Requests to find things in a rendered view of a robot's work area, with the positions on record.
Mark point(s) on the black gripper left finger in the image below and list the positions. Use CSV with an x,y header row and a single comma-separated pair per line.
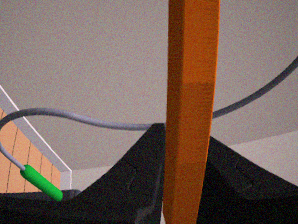
x,y
129,193

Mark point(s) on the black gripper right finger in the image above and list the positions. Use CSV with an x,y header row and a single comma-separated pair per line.
x,y
236,191

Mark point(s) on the orange handle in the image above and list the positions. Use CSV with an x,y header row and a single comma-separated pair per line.
x,y
192,70

